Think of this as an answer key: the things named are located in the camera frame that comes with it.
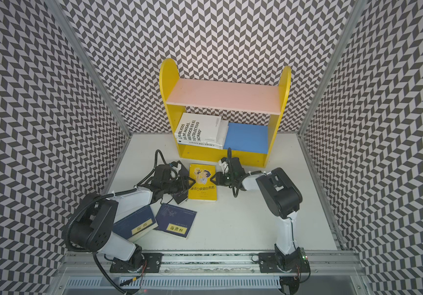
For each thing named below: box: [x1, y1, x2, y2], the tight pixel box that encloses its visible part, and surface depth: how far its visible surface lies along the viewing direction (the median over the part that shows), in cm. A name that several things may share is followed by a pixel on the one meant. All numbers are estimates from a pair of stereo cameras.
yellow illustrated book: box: [188, 163, 218, 202], surface depth 95 cm
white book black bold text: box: [174, 113, 222, 143], surface depth 93 cm
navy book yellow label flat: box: [153, 202, 198, 240], surface depth 85 cm
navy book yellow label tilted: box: [112, 205, 159, 242], surface depth 80 cm
